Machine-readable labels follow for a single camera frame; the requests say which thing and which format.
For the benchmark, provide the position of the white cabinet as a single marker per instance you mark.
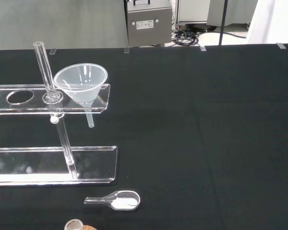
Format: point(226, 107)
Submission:
point(193, 10)

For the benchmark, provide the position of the glass weighing funnel with powder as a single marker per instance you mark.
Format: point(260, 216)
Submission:
point(124, 202)

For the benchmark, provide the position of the clear acrylic funnel stand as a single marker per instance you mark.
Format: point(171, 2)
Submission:
point(91, 165)

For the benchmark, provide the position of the white curtain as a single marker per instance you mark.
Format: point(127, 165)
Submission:
point(276, 21)

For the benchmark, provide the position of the grey metal equipment box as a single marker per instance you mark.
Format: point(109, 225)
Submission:
point(148, 24)

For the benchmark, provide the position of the clear cloth clip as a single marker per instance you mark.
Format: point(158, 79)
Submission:
point(127, 49)
point(281, 46)
point(202, 48)
point(52, 51)

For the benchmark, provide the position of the black tripod pole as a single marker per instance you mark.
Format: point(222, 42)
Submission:
point(223, 21)

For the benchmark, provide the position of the black bench cloth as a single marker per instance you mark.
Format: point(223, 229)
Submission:
point(194, 131)

